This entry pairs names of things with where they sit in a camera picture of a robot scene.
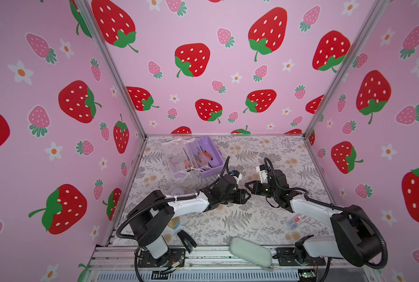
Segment purple plastic tool box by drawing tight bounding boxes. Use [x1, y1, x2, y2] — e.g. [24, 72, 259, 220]
[162, 136, 225, 183]

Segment orange handled long-nose pliers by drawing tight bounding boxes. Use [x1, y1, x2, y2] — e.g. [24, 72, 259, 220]
[196, 150, 213, 168]

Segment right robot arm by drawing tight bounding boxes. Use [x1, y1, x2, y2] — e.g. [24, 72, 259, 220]
[245, 166, 389, 269]

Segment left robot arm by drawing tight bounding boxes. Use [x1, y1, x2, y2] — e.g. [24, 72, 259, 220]
[115, 172, 251, 260]

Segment small clear screw bag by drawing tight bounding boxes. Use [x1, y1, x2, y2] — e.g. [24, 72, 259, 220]
[286, 214, 309, 230]

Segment rectangular gold fish tin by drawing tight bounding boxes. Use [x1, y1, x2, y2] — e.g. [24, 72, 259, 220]
[168, 217, 180, 229]

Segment small black clip device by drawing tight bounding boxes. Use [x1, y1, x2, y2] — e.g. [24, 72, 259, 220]
[177, 230, 198, 253]

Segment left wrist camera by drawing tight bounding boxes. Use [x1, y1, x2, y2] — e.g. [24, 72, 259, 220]
[231, 170, 242, 182]

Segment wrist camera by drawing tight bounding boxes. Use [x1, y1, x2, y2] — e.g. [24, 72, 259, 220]
[256, 164, 269, 183]
[231, 170, 242, 182]

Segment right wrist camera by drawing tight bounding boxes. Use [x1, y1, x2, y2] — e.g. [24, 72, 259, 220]
[256, 164, 269, 183]

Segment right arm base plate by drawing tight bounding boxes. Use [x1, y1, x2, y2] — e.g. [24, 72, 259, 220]
[273, 247, 326, 266]

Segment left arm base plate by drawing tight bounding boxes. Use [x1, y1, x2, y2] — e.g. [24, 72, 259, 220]
[137, 248, 187, 268]

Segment aluminium front rail frame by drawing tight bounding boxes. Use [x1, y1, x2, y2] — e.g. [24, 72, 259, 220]
[82, 246, 385, 282]

